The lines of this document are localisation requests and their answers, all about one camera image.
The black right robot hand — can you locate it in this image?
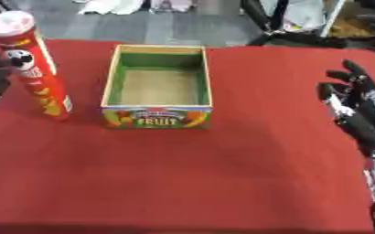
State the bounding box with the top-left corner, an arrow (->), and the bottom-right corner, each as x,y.
316,58 -> 375,157

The cardboard box with green inside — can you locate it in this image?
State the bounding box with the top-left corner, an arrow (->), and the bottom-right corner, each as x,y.
99,44 -> 215,130

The red cylindrical chip can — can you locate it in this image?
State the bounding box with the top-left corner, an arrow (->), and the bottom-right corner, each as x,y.
0,10 -> 74,122

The white bag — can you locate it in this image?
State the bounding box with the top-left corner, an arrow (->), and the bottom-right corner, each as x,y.
280,0 -> 328,33

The black tripod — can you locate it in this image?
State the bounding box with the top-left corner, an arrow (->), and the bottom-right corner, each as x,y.
240,0 -> 353,48

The white cloth pile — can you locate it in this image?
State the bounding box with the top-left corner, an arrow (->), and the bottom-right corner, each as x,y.
77,0 -> 146,16

